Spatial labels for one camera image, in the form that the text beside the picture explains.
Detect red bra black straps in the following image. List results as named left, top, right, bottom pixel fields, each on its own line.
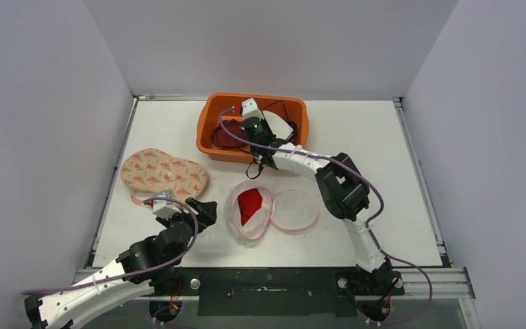
left=236, top=187, right=266, bottom=228

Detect orange plastic tub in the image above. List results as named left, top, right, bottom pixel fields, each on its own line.
left=196, top=93, right=310, bottom=164

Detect white mesh laundry bag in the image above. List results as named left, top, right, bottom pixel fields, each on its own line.
left=223, top=181, right=320, bottom=243

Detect white bra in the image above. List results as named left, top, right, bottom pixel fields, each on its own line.
left=262, top=110, right=294, bottom=141

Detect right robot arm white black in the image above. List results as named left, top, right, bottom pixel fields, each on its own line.
left=241, top=117, right=390, bottom=294

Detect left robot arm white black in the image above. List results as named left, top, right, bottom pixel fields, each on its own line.
left=23, top=197, right=218, bottom=328

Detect dark red bra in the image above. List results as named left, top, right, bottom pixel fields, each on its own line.
left=211, top=119, right=245, bottom=148

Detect floral padded bra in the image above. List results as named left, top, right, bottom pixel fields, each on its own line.
left=119, top=148, right=209, bottom=206

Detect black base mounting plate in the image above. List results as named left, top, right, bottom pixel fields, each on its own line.
left=148, top=267, right=405, bottom=322

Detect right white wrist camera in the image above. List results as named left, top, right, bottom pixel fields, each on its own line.
left=234, top=98, right=264, bottom=119

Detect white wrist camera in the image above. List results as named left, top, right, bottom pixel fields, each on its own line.
left=234, top=98, right=264, bottom=119
left=143, top=190, right=179, bottom=219

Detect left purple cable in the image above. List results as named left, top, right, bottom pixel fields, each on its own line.
left=20, top=196, right=201, bottom=329

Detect purple cable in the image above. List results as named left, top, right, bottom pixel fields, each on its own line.
left=218, top=106, right=434, bottom=327
left=20, top=196, right=201, bottom=329

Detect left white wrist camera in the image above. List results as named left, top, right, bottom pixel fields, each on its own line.
left=143, top=190, right=179, bottom=219

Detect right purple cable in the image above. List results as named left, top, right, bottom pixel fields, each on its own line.
left=218, top=106, right=434, bottom=327

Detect aluminium front rail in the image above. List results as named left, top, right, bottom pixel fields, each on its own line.
left=68, top=267, right=475, bottom=301

